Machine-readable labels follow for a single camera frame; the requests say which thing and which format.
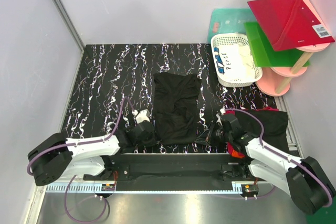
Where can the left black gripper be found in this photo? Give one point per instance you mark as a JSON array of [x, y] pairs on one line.
[[151, 140]]

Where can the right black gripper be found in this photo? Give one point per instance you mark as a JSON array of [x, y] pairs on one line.
[[208, 137]]

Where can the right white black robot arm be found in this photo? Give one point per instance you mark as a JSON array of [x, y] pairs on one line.
[[303, 179]]

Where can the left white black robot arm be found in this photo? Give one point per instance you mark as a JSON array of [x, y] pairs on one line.
[[58, 156]]

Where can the orange t shirt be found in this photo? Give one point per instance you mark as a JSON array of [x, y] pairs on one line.
[[237, 154]]

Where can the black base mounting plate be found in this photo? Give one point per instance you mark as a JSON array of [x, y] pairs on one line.
[[239, 170]]

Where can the white plastic laundry basket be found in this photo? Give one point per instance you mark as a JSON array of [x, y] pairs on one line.
[[229, 39]]

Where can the green plastic sheet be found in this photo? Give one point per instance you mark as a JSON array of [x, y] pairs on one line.
[[262, 51]]

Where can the teal plastic board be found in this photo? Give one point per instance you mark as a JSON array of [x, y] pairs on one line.
[[229, 20]]

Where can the red plastic sheet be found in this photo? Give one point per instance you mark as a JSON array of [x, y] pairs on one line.
[[290, 24]]

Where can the dark green board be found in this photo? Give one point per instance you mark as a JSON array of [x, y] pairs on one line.
[[323, 216]]

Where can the aluminium frame rail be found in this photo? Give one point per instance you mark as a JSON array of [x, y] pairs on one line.
[[78, 187]]

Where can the left corner aluminium post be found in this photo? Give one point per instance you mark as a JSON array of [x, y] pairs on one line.
[[69, 24]]

